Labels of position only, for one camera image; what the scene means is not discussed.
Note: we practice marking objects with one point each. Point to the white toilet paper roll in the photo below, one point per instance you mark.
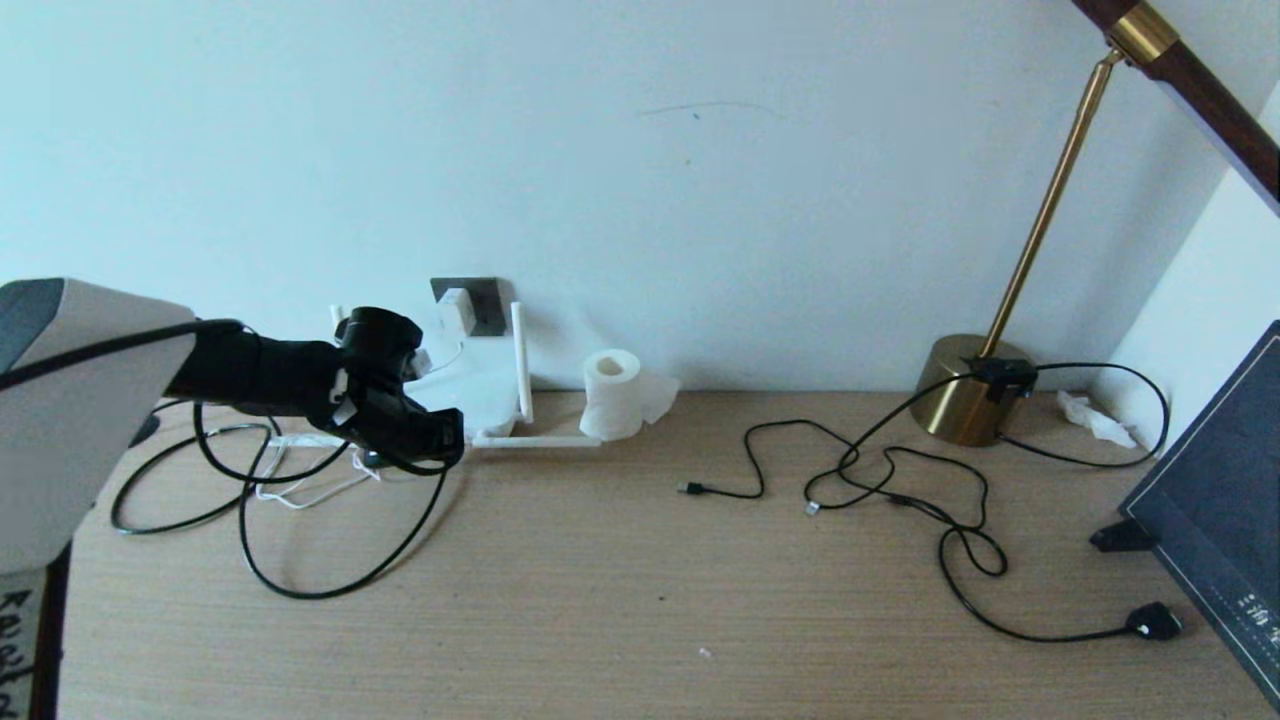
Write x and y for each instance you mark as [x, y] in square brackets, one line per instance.
[612, 395]

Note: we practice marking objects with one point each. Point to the white router with antennas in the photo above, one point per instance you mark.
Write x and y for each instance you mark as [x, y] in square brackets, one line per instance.
[490, 390]

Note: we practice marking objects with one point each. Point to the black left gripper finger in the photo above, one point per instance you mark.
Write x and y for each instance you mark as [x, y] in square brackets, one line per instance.
[446, 420]
[446, 446]

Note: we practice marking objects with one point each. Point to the crumpled white tissue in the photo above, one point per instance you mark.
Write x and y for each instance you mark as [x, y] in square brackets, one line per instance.
[1098, 420]

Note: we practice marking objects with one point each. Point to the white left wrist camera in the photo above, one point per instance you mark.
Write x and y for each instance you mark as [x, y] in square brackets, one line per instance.
[418, 362]

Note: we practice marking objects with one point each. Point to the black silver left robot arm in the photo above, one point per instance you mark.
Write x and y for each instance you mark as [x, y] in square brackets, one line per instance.
[80, 400]

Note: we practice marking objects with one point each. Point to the grey wall socket plate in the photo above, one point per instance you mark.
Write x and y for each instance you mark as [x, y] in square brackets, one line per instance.
[490, 300]

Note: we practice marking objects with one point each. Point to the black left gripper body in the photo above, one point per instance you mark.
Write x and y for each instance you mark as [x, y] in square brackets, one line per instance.
[385, 400]

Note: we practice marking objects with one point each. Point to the brass desk lamp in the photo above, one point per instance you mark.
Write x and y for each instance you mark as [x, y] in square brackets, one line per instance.
[955, 400]

